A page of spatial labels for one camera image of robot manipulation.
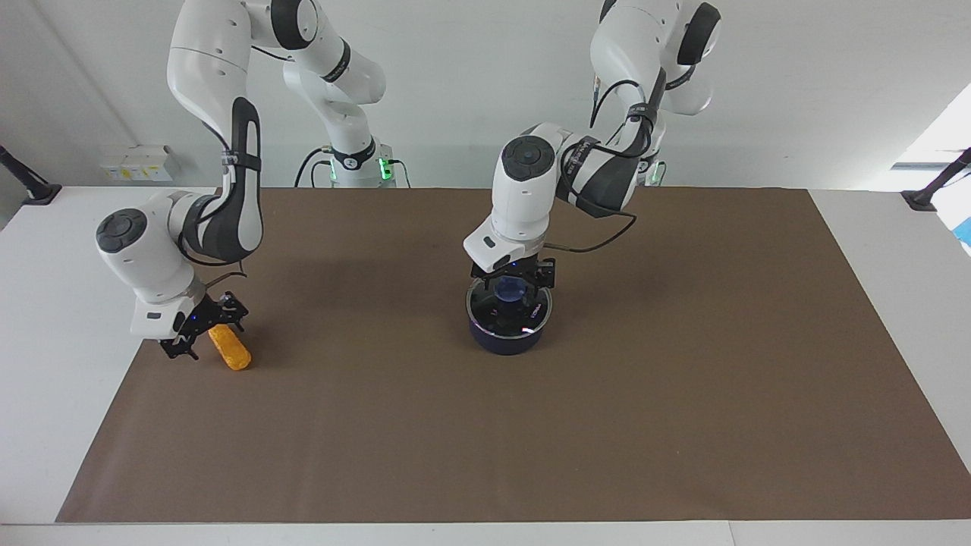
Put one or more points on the brown table mat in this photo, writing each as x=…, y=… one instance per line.
x=531, y=425

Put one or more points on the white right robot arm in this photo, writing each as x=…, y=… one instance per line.
x=144, y=258

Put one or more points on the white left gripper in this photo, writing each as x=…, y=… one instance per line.
x=497, y=246

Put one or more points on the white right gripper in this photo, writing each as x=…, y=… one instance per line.
x=155, y=315

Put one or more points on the yellow toy corn cob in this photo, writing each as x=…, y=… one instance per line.
x=231, y=350

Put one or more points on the glass lid purple knob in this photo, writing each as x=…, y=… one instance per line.
x=508, y=315

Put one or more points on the blue object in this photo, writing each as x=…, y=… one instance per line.
x=963, y=231

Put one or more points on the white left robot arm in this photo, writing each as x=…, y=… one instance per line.
x=523, y=197

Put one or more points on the black camera stand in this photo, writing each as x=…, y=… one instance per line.
x=929, y=193
x=30, y=186

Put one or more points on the white wall socket box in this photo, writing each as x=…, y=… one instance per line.
x=140, y=163

